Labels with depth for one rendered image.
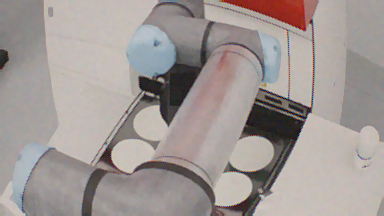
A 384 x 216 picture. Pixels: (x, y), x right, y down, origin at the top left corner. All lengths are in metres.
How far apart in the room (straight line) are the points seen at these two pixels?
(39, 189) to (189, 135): 0.22
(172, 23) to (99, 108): 0.69
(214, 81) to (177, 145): 0.12
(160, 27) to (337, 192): 0.52
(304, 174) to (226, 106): 0.49
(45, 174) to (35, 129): 2.17
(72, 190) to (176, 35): 0.39
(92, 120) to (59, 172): 0.94
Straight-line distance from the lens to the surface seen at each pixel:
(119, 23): 1.46
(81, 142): 1.51
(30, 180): 0.64
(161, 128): 1.41
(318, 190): 1.19
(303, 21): 1.13
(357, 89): 2.93
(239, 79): 0.81
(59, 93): 1.81
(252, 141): 1.37
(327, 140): 1.29
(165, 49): 0.91
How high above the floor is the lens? 1.90
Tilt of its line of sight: 44 degrees down
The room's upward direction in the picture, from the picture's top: 4 degrees counter-clockwise
